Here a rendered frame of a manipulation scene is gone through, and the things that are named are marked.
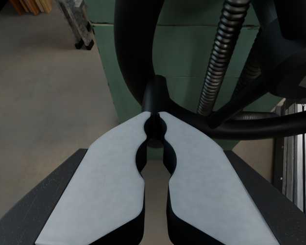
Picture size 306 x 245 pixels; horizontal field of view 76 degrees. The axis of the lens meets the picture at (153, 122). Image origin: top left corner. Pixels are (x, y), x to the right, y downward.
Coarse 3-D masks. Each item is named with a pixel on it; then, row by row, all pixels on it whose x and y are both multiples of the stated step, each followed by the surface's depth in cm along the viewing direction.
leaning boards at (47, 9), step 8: (16, 0) 141; (24, 0) 142; (32, 0) 141; (40, 0) 141; (48, 0) 146; (16, 8) 142; (24, 8) 147; (32, 8) 142; (40, 8) 147; (48, 8) 147
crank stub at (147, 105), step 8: (152, 80) 16; (160, 80) 16; (152, 88) 15; (160, 88) 15; (144, 96) 15; (152, 96) 14; (160, 96) 14; (168, 96) 15; (144, 104) 15; (152, 104) 14; (160, 104) 14; (168, 104) 14; (152, 112) 14; (168, 112) 14; (152, 144) 14; (160, 144) 14
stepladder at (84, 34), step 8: (56, 0) 105; (64, 0) 104; (72, 0) 108; (80, 0) 112; (64, 8) 110; (72, 8) 109; (80, 8) 111; (64, 16) 113; (72, 16) 111; (80, 16) 116; (72, 24) 119; (80, 24) 117; (88, 24) 139; (72, 32) 121; (80, 32) 119; (80, 40) 129; (88, 40) 127; (80, 48) 130; (88, 48) 129
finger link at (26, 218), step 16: (80, 160) 8; (48, 176) 7; (64, 176) 7; (32, 192) 6; (48, 192) 6; (16, 208) 6; (32, 208) 6; (48, 208) 6; (0, 224) 5; (16, 224) 5; (32, 224) 5; (0, 240) 5; (16, 240) 5; (32, 240) 5
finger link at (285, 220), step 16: (240, 160) 8; (240, 176) 7; (256, 176) 7; (256, 192) 6; (272, 192) 6; (272, 208) 6; (288, 208) 6; (272, 224) 6; (288, 224) 6; (304, 224) 6; (288, 240) 5; (304, 240) 5
